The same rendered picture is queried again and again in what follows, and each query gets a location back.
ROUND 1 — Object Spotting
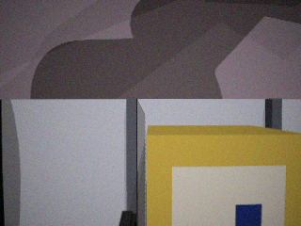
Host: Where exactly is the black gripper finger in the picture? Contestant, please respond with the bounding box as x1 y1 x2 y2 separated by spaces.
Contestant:
119 211 136 226

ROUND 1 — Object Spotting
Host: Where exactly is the yellow carton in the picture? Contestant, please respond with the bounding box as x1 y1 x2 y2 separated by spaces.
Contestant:
146 125 301 226

